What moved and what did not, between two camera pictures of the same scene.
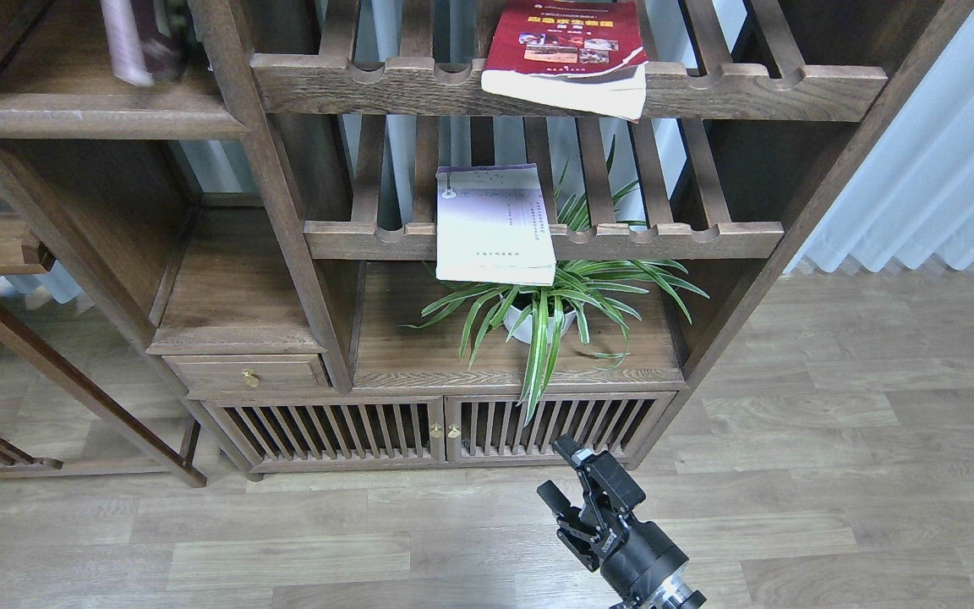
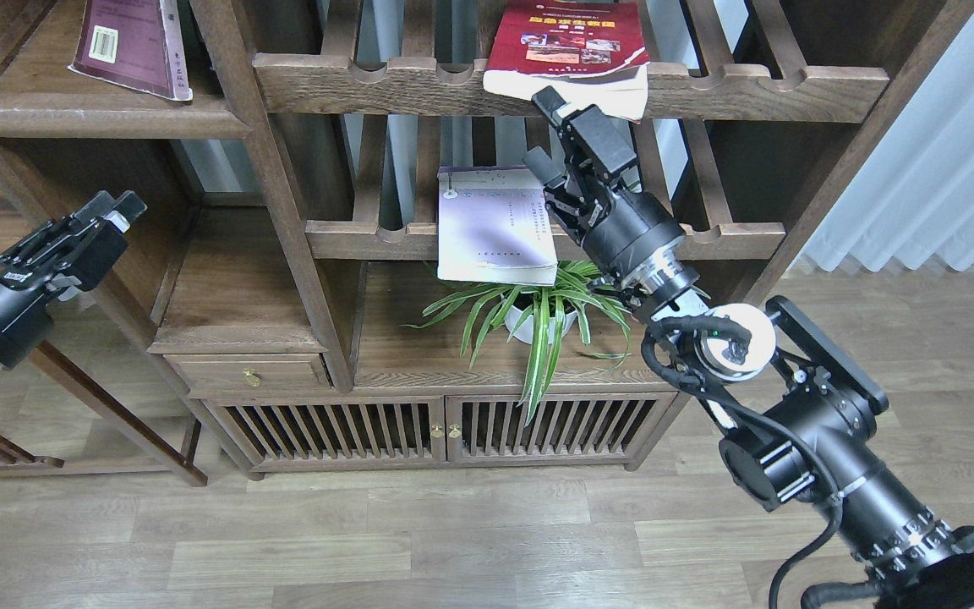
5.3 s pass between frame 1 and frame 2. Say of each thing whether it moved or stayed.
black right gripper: moved
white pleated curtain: stayed
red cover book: stayed
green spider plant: stayed
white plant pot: stayed
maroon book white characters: moved
